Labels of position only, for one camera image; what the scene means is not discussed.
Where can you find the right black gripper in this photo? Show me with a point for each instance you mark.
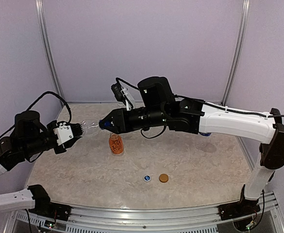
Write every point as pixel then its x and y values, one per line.
pixel 120 118

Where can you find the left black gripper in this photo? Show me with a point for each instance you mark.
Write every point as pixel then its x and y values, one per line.
pixel 66 145

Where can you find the orange juice bottle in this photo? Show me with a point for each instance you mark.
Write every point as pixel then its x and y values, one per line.
pixel 116 144

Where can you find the Pepsi bottle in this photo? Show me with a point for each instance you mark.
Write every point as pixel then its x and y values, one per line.
pixel 90 127

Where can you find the gold bottle cap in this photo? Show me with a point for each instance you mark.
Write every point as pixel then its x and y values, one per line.
pixel 163 178

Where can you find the blue label water bottle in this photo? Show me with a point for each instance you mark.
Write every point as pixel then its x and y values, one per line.
pixel 202 140

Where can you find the blue Pepsi bottle cap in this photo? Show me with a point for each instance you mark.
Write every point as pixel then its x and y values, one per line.
pixel 104 124

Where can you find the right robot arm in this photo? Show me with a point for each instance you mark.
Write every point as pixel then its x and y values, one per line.
pixel 184 114

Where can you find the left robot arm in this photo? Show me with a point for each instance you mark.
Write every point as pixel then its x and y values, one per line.
pixel 28 138

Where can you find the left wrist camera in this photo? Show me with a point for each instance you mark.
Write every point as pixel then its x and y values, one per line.
pixel 67 131

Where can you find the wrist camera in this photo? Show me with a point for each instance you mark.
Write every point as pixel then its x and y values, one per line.
pixel 122 95
pixel 67 131

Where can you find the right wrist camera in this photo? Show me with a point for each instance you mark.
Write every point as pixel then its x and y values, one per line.
pixel 122 95

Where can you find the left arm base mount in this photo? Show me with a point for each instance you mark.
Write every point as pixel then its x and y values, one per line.
pixel 44 207

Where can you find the right aluminium post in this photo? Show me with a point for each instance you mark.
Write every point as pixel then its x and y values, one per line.
pixel 237 51

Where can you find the aluminium post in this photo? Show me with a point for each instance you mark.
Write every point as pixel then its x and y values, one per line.
pixel 47 48
pixel 237 51

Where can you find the left aluminium post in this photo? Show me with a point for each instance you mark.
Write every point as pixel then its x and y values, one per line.
pixel 47 48

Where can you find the aluminium front rail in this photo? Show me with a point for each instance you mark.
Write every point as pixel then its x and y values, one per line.
pixel 201 219

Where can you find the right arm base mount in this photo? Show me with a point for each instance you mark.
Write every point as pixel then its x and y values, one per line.
pixel 240 208

